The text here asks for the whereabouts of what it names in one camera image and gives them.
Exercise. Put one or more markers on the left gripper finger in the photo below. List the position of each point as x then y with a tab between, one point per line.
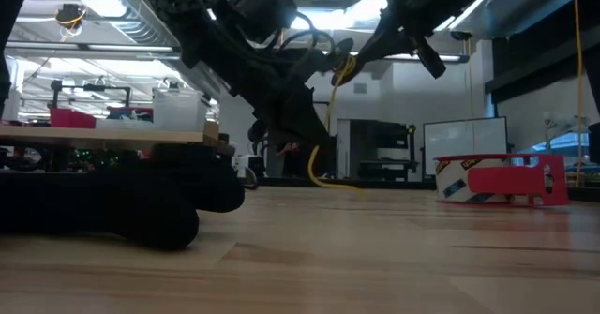
304	129
259	131

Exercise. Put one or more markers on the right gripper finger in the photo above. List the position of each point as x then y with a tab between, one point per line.
431	58
379	47

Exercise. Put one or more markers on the white storage box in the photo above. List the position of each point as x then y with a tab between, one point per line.
244	164

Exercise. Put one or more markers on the small tan box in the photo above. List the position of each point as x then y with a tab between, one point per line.
211	131

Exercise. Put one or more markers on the white plastic container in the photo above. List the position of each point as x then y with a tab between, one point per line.
178	110

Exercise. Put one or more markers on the black cabinet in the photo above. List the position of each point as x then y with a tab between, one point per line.
389	150

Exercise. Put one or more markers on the whiteboard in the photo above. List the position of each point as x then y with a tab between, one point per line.
464	145

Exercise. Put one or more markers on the black rig beam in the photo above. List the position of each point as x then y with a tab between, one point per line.
539	61

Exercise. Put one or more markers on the printed packing tape roll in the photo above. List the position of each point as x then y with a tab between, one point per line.
452	178

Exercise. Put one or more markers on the white lamp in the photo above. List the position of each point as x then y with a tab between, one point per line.
553	121

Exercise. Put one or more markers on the red tape dispenser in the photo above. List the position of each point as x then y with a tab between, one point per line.
506	180

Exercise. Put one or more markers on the black rounded bulky object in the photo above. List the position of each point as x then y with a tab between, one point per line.
117	201

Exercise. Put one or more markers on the bright red bin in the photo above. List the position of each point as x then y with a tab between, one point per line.
72	118

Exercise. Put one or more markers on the wooden bench top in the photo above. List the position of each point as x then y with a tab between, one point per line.
70	138

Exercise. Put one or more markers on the left arm wrist camera box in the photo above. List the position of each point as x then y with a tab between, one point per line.
262	7

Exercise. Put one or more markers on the black pipe frame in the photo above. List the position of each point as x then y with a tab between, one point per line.
94	88

